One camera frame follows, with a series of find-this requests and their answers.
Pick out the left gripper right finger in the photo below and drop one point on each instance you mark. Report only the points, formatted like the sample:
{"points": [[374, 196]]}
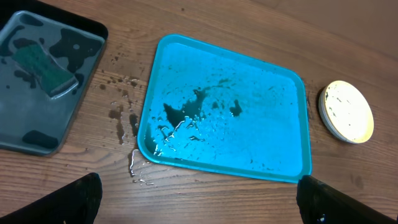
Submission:
{"points": [[320, 203]]}

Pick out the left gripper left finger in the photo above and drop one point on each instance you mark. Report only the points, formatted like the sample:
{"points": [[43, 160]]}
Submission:
{"points": [[77, 202]]}

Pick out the green rimmed plate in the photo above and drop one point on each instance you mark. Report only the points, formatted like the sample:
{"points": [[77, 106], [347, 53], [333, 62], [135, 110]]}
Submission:
{"points": [[346, 113]]}

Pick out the green yellow sponge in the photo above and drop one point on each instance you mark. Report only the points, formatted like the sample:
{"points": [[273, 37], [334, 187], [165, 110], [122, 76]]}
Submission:
{"points": [[52, 78]]}

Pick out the black rectangular water tray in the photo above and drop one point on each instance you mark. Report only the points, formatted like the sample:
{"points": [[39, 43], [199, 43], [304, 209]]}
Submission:
{"points": [[31, 121]]}

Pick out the teal plastic tray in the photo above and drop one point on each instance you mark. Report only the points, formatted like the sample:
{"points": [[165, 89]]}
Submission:
{"points": [[211, 109]]}

